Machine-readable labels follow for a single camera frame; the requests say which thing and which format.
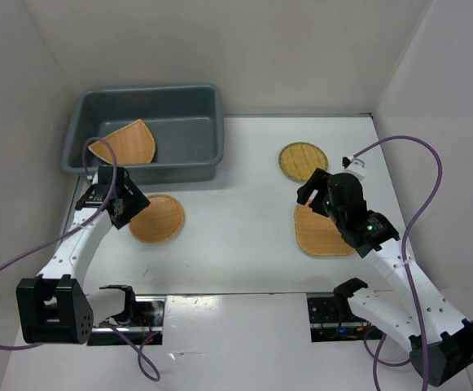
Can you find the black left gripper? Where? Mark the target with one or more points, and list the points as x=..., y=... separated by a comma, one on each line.
x=138, y=202

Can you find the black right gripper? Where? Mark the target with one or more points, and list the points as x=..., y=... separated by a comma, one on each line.
x=318, y=181

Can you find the triangular orange woven tray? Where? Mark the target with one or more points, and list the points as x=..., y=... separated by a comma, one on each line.
x=133, y=144

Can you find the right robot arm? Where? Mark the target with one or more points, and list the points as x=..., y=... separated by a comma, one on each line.
x=437, y=337

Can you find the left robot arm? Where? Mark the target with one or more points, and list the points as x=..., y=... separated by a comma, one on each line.
x=53, y=307

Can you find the grey plastic bin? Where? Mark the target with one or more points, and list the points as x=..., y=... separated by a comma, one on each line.
x=187, y=122

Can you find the round yellow-green woven tray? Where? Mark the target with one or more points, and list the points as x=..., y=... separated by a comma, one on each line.
x=299, y=160

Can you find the round orange woven tray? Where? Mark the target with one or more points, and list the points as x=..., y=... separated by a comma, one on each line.
x=159, y=222

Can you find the rounded tan woven tray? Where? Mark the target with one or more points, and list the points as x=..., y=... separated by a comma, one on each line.
x=317, y=235

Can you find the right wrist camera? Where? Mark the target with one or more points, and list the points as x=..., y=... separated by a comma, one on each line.
x=354, y=166

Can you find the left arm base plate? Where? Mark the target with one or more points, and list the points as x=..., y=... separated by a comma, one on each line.
x=147, y=318

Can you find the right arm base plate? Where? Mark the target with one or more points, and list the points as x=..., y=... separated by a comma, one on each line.
x=328, y=324

